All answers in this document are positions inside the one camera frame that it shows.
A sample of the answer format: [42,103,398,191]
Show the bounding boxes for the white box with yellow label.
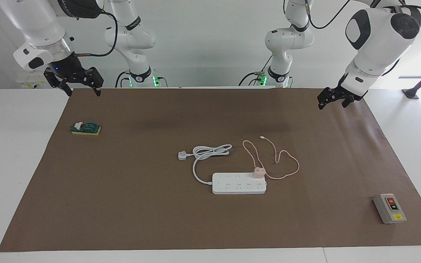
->
[16,75,46,89]

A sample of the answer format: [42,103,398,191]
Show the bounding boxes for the grey push-button switch box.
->
[373,193,407,225]

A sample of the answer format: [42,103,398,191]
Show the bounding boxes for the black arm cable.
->
[305,0,421,77]
[73,9,119,58]

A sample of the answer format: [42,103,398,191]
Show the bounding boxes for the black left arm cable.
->
[305,0,421,77]

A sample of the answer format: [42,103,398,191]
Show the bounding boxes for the brown table mat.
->
[0,88,421,252]

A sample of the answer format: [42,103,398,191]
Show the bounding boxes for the pink charging cable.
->
[242,136,300,180]

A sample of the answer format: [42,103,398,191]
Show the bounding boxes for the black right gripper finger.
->
[86,66,105,98]
[44,69,73,98]

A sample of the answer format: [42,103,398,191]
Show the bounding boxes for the black base cable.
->
[115,70,130,88]
[238,55,274,87]

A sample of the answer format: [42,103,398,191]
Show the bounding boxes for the white power strip cord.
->
[178,144,233,185]

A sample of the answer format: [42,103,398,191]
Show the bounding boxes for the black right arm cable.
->
[73,9,119,58]

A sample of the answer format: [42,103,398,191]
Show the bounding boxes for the green knife switch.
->
[71,122,102,136]

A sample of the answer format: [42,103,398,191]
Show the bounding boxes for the white power strip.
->
[212,172,268,195]

